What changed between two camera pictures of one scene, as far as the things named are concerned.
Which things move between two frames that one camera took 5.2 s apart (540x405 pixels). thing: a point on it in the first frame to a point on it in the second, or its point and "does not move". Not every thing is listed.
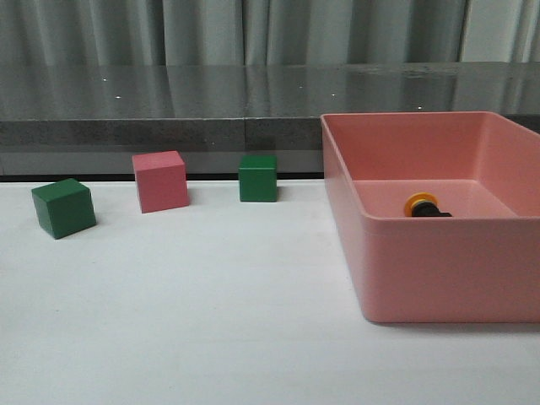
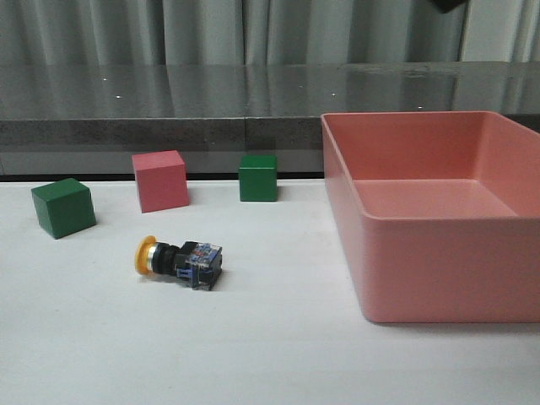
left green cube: x=65 y=207 does not move
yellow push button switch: x=423 y=204 to x=198 y=264
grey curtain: x=113 y=33 does not move
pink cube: x=161 y=179 does not move
